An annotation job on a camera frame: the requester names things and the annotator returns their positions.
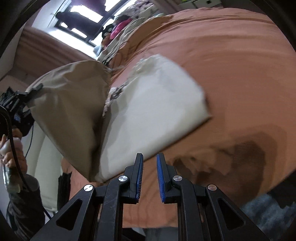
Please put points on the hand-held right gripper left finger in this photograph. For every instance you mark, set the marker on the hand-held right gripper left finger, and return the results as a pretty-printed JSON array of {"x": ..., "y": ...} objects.
[{"x": 138, "y": 178}]

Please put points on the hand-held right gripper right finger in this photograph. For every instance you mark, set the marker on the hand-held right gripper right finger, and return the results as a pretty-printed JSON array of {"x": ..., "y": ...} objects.
[{"x": 161, "y": 178}]

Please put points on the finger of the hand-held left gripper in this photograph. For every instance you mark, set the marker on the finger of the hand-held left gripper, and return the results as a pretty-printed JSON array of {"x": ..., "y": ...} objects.
[{"x": 34, "y": 89}]

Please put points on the white jacket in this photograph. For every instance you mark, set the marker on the white jacket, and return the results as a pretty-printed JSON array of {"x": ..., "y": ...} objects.
[{"x": 150, "y": 111}]

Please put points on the person's left forearm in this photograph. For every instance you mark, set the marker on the person's left forearm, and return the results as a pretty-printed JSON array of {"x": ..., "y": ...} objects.
[{"x": 25, "y": 201}]

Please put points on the pile of clothes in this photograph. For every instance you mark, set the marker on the pile of clothes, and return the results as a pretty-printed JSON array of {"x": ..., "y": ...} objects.
[{"x": 143, "y": 9}]

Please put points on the person's left hand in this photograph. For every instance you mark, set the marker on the person's left hand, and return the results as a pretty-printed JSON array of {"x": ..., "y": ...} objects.
[{"x": 19, "y": 153}]

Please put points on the pink curtain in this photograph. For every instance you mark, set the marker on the pink curtain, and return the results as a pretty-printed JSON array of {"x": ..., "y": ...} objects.
[{"x": 50, "y": 53}]

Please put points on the white mattress side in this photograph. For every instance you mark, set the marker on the white mattress side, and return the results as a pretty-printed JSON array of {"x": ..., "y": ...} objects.
[{"x": 47, "y": 166}]

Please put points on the black folded item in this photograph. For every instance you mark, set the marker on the black folded item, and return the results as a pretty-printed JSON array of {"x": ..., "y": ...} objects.
[{"x": 64, "y": 190}]

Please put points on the bright pink garment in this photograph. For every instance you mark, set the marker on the bright pink garment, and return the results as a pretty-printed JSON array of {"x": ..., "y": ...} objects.
[{"x": 118, "y": 26}]

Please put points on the grey-blue rug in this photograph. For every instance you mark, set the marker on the grey-blue rug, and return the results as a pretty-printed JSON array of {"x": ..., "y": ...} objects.
[{"x": 266, "y": 215}]

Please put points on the orange-brown bed blanket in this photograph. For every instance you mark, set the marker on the orange-brown bed blanket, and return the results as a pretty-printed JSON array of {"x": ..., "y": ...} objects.
[{"x": 226, "y": 81}]

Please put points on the white cabinet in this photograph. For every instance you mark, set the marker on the white cabinet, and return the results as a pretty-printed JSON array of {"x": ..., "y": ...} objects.
[{"x": 203, "y": 3}]

